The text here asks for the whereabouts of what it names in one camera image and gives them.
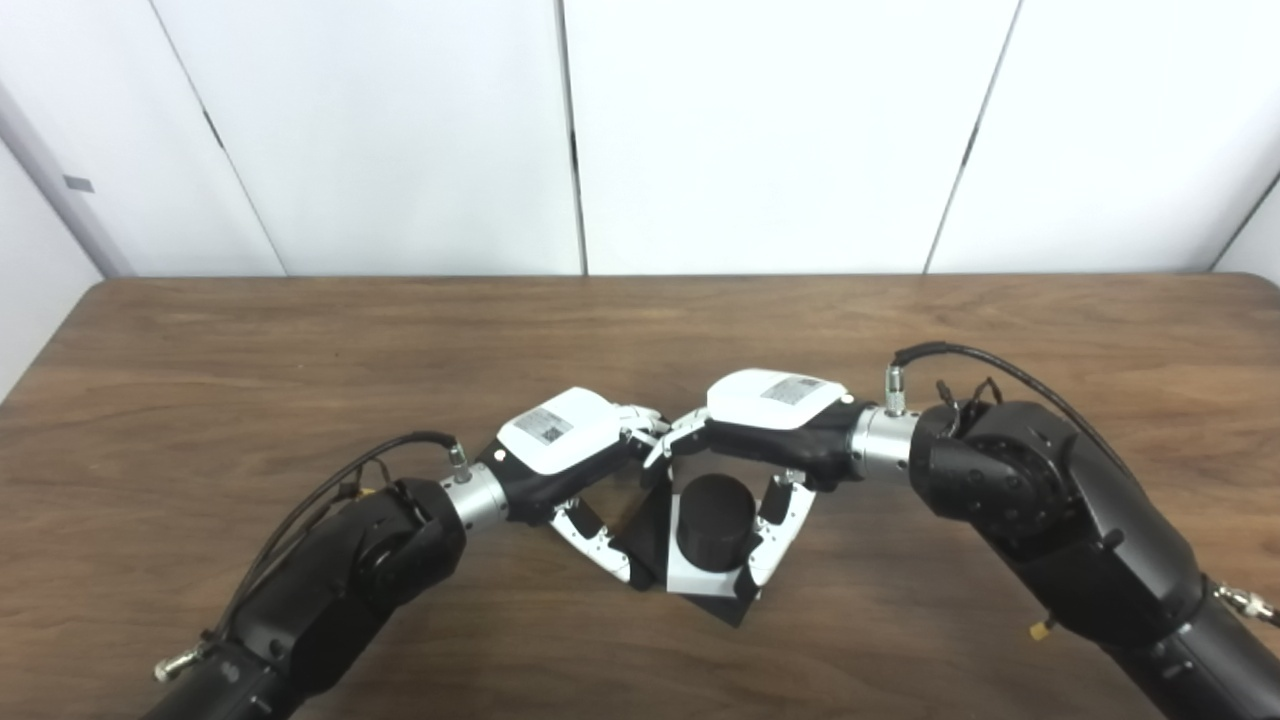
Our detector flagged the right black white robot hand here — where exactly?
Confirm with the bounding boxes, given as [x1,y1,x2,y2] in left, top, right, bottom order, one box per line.
[640,368,871,601]

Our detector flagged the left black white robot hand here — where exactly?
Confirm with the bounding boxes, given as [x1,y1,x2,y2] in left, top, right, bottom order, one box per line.
[478,387,673,586]

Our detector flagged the black peg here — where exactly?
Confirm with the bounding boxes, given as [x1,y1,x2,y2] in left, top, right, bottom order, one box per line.
[610,474,791,629]

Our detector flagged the white square piece with hole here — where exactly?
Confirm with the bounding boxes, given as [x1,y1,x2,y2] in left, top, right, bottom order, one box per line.
[665,480,761,598]

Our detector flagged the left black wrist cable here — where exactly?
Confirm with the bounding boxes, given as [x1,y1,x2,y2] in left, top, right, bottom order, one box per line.
[205,430,471,641]

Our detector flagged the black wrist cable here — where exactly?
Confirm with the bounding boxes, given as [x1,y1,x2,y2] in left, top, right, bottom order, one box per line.
[885,341,1136,481]
[205,430,471,641]

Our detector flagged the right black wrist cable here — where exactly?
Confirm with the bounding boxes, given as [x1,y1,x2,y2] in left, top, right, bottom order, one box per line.
[885,341,1136,481]

